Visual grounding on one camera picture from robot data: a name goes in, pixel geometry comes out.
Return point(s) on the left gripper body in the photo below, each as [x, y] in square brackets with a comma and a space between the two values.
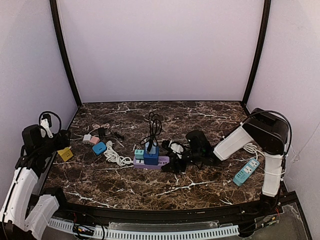
[63, 138]

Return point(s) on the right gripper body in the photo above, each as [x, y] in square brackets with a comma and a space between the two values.
[180, 158]

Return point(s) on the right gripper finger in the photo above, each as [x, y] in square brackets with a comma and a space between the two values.
[169, 167]
[179, 166]

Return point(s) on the dark blue cube socket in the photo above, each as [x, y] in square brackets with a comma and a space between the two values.
[151, 159]

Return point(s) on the purple power strip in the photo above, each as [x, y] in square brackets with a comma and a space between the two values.
[113, 157]

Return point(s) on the teal charger plug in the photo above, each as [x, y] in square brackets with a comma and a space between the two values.
[139, 154]

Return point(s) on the white charger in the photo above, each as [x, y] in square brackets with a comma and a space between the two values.
[87, 138]

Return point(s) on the light blue charger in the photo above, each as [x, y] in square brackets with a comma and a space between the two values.
[151, 149]

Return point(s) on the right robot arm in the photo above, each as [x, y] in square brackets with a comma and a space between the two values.
[270, 130]

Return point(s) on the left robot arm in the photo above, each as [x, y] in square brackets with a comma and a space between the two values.
[16, 221]

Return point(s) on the yellow cube socket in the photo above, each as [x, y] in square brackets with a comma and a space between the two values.
[65, 154]

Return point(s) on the pink charger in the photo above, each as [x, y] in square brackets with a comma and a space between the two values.
[94, 140]

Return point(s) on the teal power strip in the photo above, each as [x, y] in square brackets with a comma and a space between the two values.
[251, 165]

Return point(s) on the blue flat square adapter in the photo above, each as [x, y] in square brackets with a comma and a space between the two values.
[99, 148]

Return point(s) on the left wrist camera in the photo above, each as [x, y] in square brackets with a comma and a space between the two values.
[33, 137]

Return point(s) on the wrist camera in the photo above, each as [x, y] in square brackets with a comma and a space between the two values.
[33, 137]
[198, 143]

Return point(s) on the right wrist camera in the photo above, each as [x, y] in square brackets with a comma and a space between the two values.
[198, 143]

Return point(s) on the black charger with cable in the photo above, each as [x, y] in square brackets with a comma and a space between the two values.
[103, 132]

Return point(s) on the white slotted cable duct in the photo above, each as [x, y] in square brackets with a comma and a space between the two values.
[135, 231]

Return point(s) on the left black frame post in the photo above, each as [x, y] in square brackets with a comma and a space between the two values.
[63, 51]

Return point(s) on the black frame post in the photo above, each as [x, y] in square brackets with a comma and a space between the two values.
[63, 51]
[258, 51]

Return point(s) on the right black frame post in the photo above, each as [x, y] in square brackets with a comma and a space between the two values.
[258, 51]

